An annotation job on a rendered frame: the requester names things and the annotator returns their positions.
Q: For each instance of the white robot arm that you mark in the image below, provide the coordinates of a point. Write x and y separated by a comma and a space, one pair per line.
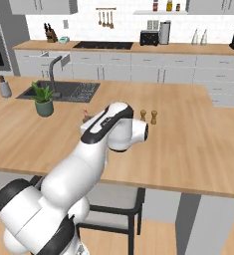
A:
72, 172

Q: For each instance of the small glass cup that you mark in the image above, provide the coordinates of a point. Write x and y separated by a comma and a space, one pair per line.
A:
85, 116

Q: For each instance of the open grey drawer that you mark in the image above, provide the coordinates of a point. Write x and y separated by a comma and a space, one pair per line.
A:
64, 59

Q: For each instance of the wooden shaker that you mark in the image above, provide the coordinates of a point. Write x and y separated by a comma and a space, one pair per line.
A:
154, 118
143, 115

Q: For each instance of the dark sink basin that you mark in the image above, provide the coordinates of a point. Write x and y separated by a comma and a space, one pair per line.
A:
72, 90

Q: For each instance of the green potted plant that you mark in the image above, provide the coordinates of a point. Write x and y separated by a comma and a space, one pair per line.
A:
44, 105

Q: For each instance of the grey lower cupboard run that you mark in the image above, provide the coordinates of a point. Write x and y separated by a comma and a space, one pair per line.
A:
175, 68

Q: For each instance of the black hob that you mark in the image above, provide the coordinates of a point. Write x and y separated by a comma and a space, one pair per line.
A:
103, 45

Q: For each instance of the dark grey tap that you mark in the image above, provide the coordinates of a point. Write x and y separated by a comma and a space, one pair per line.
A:
51, 74

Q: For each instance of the black toaster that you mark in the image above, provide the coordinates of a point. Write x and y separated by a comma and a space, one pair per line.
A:
149, 38

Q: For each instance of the teal small box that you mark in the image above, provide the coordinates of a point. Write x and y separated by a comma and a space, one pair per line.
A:
64, 40

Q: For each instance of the hanging wooden utensil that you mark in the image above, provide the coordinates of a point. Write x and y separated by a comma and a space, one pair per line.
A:
100, 20
104, 22
108, 22
111, 24

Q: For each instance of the wooden knife block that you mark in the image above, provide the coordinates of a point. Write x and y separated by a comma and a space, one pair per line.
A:
50, 36

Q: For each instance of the grey soap dispenser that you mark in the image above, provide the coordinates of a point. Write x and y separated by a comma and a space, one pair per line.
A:
4, 89

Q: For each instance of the clear glass bottle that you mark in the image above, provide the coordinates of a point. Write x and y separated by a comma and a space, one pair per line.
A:
195, 38
204, 38

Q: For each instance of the red bottle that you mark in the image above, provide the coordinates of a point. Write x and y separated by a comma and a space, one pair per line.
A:
155, 6

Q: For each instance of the yellow bottle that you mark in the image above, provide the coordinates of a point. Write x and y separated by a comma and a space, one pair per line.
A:
169, 6

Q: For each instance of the small brown jar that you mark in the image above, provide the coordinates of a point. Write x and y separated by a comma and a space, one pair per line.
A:
178, 8

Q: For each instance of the grey upper cupboards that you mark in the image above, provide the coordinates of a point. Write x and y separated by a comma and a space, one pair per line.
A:
42, 6
214, 6

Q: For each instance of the wall power outlet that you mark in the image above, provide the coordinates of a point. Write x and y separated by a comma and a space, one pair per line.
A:
152, 25

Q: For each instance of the wall light switch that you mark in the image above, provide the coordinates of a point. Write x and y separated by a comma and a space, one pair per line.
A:
65, 24

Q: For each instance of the wooden utensil rail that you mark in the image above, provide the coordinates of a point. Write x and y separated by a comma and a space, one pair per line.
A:
106, 8

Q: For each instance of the white wall shelf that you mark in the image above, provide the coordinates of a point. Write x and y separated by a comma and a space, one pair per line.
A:
160, 12

